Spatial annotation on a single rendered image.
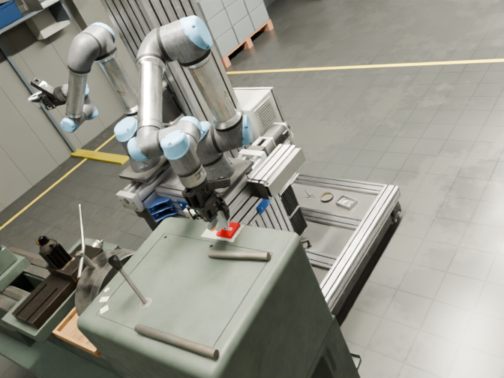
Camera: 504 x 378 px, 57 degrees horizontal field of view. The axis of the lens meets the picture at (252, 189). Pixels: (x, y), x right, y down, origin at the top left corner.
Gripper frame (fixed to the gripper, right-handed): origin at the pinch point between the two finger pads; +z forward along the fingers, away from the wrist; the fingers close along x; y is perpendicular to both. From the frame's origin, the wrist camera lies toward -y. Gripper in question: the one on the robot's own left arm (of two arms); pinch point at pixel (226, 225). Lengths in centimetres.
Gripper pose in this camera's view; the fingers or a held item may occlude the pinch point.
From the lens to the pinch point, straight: 145.7
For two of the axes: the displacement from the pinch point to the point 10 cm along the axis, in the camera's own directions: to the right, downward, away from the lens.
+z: 3.5, 7.5, 5.5
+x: 8.0, 0.7, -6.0
